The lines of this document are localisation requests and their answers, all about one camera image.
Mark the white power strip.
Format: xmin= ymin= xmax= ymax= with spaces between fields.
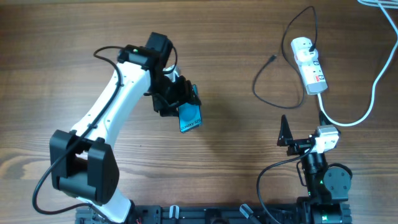
xmin=290 ymin=37 xmax=328 ymax=95

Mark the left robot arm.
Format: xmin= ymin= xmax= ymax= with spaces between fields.
xmin=47 ymin=32 xmax=202 ymax=223

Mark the right camera black cable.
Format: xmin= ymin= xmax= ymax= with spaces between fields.
xmin=256 ymin=146 xmax=315 ymax=224

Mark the smartphone with turquoise screen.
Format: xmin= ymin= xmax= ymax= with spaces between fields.
xmin=178 ymin=103 xmax=202 ymax=133

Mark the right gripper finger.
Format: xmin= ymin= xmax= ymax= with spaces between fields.
xmin=277 ymin=114 xmax=294 ymax=146
xmin=318 ymin=111 xmax=341 ymax=134

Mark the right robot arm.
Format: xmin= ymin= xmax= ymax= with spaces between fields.
xmin=277 ymin=113 xmax=353 ymax=224

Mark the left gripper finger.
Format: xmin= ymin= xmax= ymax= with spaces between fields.
xmin=179 ymin=77 xmax=201 ymax=106
xmin=159 ymin=95 xmax=183 ymax=117

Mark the white power strip cord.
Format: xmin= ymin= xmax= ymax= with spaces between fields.
xmin=317 ymin=0 xmax=398 ymax=128

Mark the white USB charger plug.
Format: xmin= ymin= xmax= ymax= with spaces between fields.
xmin=294 ymin=49 xmax=318 ymax=66

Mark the black USB charging cable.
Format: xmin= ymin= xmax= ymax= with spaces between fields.
xmin=252 ymin=6 xmax=319 ymax=110

